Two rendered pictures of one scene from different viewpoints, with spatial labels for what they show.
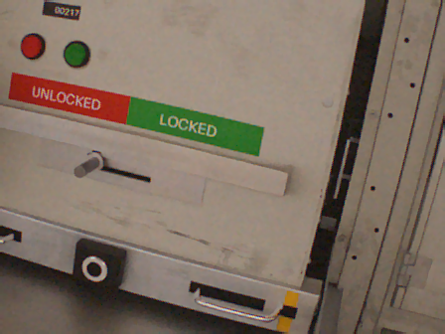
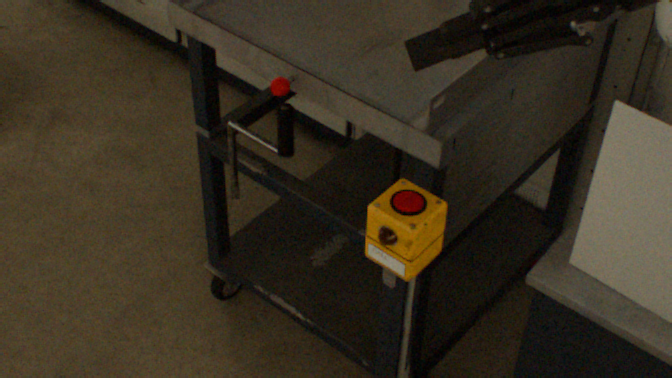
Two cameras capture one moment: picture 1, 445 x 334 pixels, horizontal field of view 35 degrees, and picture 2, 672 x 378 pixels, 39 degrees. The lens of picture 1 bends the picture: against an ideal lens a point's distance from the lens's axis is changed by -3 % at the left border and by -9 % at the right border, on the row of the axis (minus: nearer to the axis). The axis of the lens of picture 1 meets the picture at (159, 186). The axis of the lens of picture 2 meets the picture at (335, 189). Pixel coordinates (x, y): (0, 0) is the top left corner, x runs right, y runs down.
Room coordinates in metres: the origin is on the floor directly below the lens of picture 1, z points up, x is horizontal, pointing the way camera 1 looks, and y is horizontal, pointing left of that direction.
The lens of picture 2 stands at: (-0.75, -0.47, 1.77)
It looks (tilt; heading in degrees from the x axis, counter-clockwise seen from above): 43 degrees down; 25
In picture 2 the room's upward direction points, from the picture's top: 2 degrees clockwise
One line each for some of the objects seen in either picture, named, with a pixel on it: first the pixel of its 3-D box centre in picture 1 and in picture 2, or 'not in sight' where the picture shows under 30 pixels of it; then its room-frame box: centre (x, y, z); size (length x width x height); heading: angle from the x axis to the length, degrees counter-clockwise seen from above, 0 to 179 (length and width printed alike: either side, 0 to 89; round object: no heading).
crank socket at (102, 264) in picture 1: (97, 264); not in sight; (0.82, 0.06, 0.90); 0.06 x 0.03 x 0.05; 77
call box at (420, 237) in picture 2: not in sight; (405, 229); (0.12, -0.17, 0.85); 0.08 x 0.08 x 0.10; 77
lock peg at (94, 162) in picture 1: (89, 159); not in sight; (0.83, 0.09, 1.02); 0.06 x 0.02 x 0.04; 167
